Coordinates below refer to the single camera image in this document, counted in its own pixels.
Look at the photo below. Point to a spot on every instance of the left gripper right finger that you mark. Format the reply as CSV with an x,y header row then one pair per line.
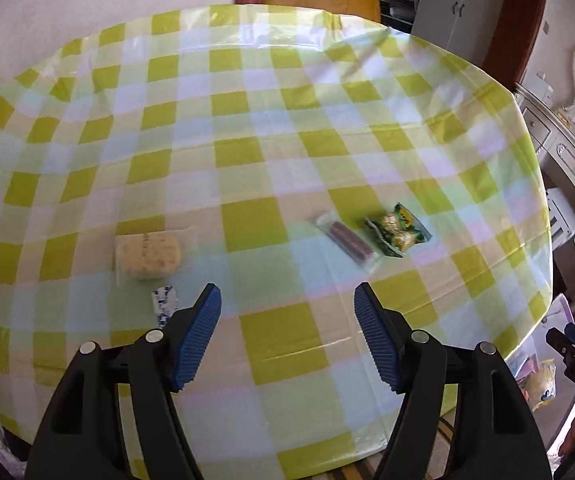
x,y
414,364

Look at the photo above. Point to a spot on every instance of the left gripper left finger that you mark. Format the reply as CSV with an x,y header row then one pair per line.
x,y
155,367

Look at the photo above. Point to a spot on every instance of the green nut snack packet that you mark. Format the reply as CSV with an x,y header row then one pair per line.
x,y
397,230

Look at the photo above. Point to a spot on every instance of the purple white cardboard box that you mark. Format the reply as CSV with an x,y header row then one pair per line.
x,y
524,360

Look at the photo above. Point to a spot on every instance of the yellow chips bag in box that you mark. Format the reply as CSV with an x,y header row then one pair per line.
x,y
540,388

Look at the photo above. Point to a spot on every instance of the small blue white candy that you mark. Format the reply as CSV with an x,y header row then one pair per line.
x,y
164,301

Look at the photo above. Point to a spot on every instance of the round cracker clear bag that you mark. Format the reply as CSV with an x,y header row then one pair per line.
x,y
153,256

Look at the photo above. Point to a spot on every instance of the purple bar clear wrapper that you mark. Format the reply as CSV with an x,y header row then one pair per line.
x,y
349,241

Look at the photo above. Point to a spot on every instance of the white slatted stool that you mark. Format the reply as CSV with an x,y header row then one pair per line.
x,y
562,217

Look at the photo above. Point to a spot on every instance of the green checkered tablecloth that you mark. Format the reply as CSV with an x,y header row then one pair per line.
x,y
246,123

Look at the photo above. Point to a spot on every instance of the white wardrobe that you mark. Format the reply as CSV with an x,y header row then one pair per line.
x,y
463,27

